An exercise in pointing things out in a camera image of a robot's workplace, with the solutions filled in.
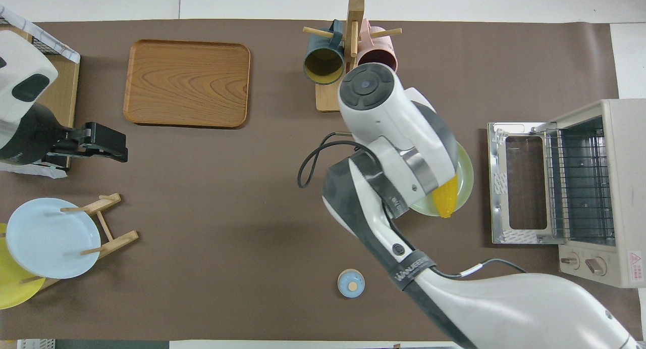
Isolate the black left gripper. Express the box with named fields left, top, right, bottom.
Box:
left=67, top=122, right=129, bottom=163

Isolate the yellow corn cob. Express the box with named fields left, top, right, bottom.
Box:
left=433, top=175, right=459, bottom=219

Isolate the pale green plate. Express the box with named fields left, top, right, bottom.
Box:
left=409, top=139, right=475, bottom=217

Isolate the toaster oven door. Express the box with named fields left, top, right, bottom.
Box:
left=487, top=122, right=558, bottom=245

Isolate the beige toaster oven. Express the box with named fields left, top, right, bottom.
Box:
left=487, top=99, right=646, bottom=289

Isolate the wooden plate rack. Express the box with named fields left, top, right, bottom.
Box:
left=20, top=193, right=139, bottom=291

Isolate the brown wooden tray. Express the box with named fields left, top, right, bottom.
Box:
left=123, top=39, right=251, bottom=129

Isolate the white checked cloth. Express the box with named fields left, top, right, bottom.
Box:
left=0, top=5, right=81, bottom=64

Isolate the light blue plate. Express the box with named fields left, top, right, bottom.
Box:
left=5, top=197, right=101, bottom=279

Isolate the brown table mat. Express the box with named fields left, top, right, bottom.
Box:
left=0, top=20, right=631, bottom=341

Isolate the yellow plate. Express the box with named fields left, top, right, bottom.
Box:
left=0, top=223, right=46, bottom=310

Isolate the dark blue mug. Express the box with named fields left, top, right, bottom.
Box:
left=303, top=20, right=346, bottom=86

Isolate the wooden mug tree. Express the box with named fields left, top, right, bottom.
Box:
left=303, top=0, right=403, bottom=112

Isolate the pink mug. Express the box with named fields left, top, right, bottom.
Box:
left=356, top=19, right=399, bottom=74

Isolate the black wire basket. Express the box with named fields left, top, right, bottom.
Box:
left=0, top=15, right=69, bottom=57

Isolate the wire oven rack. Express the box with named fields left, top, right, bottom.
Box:
left=544, top=129, right=615, bottom=238

